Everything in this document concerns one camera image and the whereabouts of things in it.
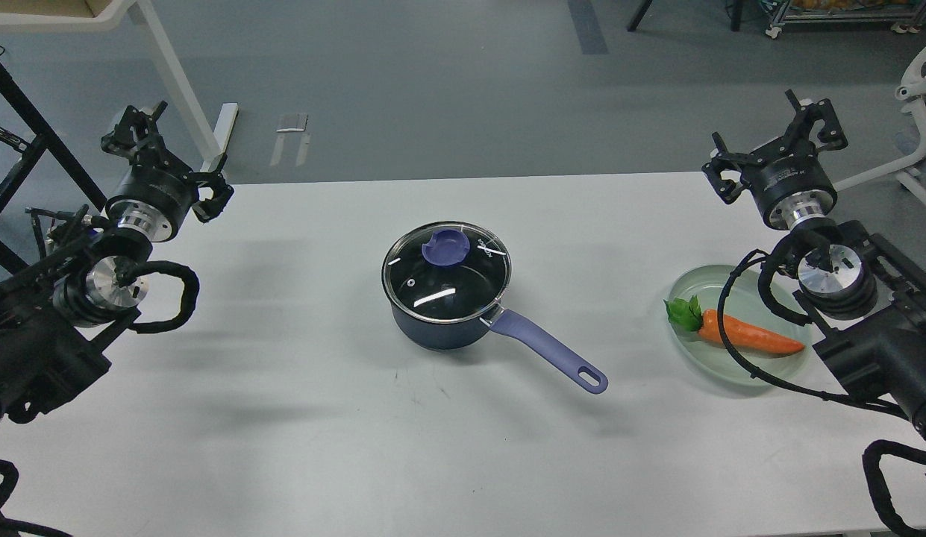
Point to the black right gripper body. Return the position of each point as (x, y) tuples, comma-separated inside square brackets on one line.
[(792, 190)]

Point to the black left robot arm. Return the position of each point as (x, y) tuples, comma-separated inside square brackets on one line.
[(96, 279)]

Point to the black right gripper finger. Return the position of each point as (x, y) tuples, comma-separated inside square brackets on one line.
[(725, 171), (814, 129)]

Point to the orange toy carrot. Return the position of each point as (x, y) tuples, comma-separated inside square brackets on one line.
[(708, 325)]

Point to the black metal rack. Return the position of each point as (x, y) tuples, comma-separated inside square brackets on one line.
[(44, 141)]

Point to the blue saucepan with handle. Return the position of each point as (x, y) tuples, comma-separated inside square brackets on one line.
[(507, 322)]

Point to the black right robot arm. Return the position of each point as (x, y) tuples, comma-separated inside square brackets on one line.
[(865, 296)]

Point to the glass lid with blue knob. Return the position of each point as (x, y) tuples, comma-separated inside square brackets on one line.
[(446, 272)]

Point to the white table frame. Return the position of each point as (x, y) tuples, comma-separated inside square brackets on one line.
[(211, 139)]

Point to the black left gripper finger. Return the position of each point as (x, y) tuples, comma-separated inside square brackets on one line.
[(208, 209), (136, 138)]

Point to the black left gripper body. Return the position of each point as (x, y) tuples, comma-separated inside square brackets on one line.
[(153, 201)]

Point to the white chair base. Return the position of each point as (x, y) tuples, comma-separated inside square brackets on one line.
[(908, 169)]

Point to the wheeled metal cart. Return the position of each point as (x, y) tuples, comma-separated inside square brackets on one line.
[(903, 17)]

